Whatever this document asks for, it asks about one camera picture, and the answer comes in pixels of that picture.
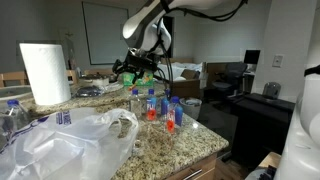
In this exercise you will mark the wrapped water bottle pack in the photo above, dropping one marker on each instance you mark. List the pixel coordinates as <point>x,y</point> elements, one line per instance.
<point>15,115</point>

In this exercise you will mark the black desk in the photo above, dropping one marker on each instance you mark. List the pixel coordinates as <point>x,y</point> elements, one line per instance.
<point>263,126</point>

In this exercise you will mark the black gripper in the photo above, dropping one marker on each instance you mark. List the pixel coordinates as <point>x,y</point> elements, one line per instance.
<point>143,62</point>

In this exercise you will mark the white trash bin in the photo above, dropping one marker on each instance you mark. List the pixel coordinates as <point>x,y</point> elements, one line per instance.
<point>190,108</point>

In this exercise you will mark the white basin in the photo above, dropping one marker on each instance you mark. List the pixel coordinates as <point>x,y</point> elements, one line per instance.
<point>15,91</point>

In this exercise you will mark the green tissue box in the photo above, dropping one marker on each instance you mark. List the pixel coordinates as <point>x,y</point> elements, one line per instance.
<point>149,80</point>

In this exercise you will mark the open cardboard box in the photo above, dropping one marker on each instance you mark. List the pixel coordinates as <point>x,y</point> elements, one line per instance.
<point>181,70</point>

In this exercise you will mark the clear plastic bag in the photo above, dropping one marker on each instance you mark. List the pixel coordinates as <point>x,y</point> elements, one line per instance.
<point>66,150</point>

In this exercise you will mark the orange tool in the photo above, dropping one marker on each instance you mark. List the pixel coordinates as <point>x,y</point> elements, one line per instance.
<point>132,87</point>

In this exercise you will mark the dark glass dish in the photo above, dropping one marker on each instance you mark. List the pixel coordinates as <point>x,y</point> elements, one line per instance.
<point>89,91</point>

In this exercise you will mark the black office chair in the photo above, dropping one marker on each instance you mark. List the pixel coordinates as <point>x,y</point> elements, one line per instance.
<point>230,78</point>

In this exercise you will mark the white paper towel roll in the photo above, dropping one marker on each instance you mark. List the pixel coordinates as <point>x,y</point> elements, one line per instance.
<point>45,73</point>

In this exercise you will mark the gray rounded appliance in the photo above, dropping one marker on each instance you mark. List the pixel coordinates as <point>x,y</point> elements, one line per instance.
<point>271,90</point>

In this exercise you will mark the Fiji water bottle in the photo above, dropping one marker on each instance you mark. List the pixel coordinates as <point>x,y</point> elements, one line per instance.
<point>151,106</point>
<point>164,106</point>
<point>135,105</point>
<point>173,116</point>

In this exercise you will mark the wooden chair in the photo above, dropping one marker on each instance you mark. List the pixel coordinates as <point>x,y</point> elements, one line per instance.
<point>13,76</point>
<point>71,74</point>

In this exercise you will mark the white light switch plate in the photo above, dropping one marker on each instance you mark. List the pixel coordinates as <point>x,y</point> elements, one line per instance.
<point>278,60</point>

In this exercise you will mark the black computer monitor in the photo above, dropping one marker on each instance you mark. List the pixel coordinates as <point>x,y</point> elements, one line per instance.
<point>252,56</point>

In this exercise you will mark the wooden counter cabinet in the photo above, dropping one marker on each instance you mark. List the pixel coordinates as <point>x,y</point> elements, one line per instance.
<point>193,168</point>

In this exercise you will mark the brown cardboard box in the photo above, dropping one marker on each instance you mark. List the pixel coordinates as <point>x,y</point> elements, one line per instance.
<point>185,88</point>

